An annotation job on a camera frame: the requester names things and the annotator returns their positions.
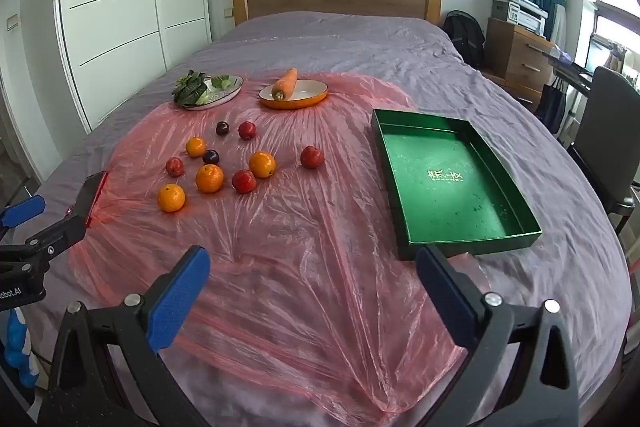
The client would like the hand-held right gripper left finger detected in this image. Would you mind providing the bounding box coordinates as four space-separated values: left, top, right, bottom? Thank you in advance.
39 245 212 427

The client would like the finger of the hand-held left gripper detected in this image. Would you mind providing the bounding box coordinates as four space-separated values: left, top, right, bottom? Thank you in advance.
0 214 91 276
0 196 47 231

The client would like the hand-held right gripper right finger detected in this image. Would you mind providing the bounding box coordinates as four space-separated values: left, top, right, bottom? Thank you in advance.
414 245 585 427

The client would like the green cardboard tray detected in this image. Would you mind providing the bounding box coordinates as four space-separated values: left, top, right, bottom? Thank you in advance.
371 108 544 262

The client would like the person's left hand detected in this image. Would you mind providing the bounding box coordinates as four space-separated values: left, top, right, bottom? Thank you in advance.
4 309 38 388

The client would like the phone with red case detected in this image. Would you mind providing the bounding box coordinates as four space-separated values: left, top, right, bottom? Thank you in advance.
65 171 110 228

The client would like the pink plastic sheet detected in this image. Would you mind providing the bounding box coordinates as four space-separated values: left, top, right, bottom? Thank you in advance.
67 72 468 427

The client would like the dark green leafy vegetable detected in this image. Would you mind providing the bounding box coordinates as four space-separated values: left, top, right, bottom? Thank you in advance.
172 70 208 104

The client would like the white plate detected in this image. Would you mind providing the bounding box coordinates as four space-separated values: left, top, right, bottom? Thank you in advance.
180 75 244 112

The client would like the white wardrobe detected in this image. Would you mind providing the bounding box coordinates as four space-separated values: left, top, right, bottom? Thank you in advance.
55 0 211 132

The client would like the dark blue bag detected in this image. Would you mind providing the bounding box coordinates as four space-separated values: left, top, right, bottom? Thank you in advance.
537 77 568 135

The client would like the light green bok choy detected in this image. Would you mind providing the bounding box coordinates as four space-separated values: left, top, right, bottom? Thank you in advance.
202 76 236 95

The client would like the dark grey chair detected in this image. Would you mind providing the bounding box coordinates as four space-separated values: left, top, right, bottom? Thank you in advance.
567 67 640 228

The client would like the carrot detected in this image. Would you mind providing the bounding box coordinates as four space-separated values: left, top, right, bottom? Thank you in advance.
271 68 298 101

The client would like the orange rimmed plate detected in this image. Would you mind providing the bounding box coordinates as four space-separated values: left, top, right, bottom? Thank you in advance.
258 79 329 110

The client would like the wooden dresser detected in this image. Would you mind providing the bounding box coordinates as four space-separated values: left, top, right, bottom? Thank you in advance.
485 17 556 110

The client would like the black backpack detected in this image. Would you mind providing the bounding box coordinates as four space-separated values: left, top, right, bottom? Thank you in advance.
442 10 486 68

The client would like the bed with purple sheet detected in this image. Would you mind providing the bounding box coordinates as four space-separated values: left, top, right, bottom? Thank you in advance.
25 11 633 427

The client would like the white printer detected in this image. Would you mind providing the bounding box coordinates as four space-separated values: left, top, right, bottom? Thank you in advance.
505 0 549 36

